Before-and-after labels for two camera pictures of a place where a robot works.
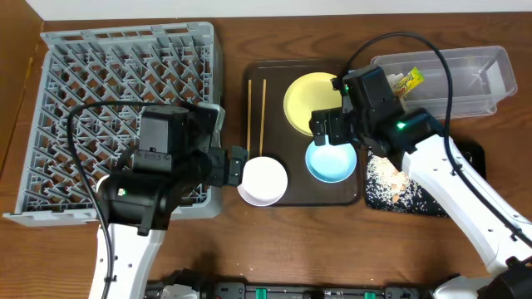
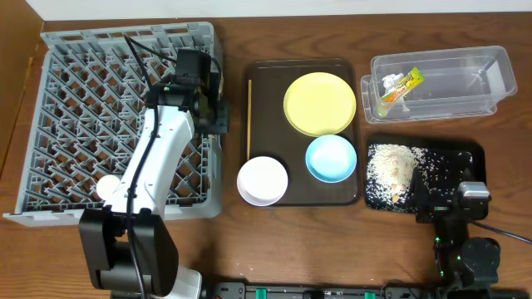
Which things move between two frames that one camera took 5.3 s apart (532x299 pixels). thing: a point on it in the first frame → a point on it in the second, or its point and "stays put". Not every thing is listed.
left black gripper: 222,167 → 220,115
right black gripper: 332,127 → 435,208
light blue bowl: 331,163 stays put
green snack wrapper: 411,82 stays put
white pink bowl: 264,182 stays put
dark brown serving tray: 268,132 stays put
